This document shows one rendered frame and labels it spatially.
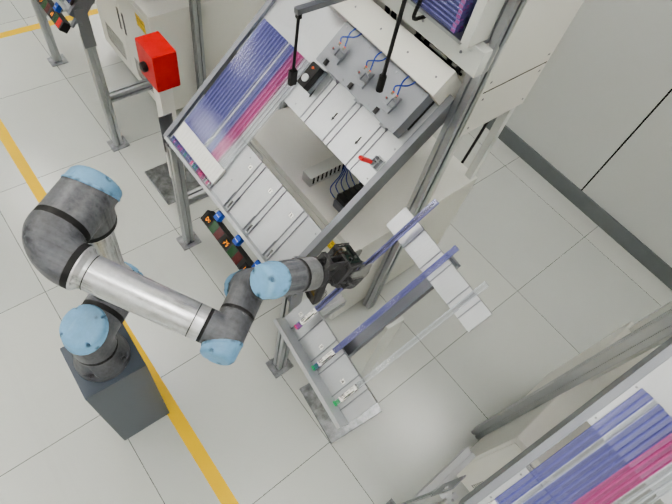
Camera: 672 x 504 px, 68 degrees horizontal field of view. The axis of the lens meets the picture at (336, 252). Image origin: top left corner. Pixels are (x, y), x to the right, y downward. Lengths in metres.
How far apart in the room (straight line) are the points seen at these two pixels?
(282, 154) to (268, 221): 0.46
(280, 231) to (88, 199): 0.61
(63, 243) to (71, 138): 1.90
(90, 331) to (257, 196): 0.60
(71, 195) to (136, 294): 0.23
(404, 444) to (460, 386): 0.37
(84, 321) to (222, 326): 0.50
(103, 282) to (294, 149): 1.10
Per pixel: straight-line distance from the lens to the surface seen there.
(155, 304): 1.03
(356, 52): 1.48
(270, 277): 0.98
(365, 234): 1.75
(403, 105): 1.37
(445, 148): 1.47
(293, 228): 1.49
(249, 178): 1.60
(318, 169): 1.84
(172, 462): 2.07
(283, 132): 2.01
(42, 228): 1.08
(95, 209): 1.12
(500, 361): 2.42
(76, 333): 1.43
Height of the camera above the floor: 2.03
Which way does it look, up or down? 57 degrees down
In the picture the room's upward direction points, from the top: 16 degrees clockwise
